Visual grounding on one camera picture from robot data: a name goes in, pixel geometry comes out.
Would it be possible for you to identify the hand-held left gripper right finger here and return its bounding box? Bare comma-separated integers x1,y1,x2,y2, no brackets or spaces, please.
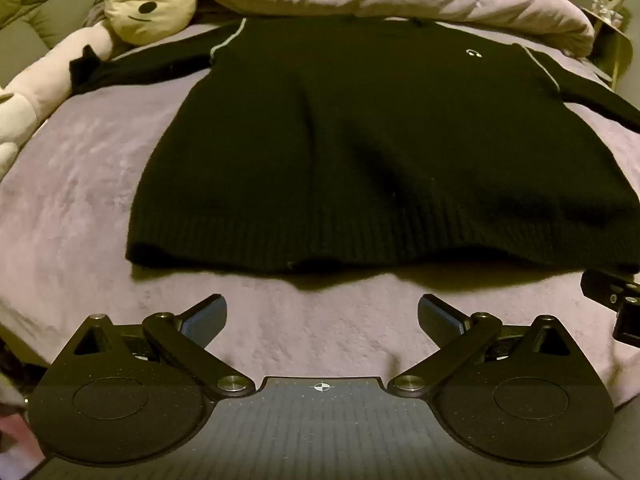
387,294,597,397

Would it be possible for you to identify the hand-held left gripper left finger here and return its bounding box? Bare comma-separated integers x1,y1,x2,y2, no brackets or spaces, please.
50,294,257,397

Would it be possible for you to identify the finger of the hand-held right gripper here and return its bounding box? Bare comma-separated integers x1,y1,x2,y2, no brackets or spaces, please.
580,269,640,347

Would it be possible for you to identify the black knit sweater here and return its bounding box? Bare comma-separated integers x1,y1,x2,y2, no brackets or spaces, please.
70,14,640,277

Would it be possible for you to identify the wooden nightstand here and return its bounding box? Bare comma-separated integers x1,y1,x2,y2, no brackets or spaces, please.
581,6,635,97

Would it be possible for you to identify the cream and pink plush toy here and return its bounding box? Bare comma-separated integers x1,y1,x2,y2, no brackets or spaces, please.
0,0,199,181

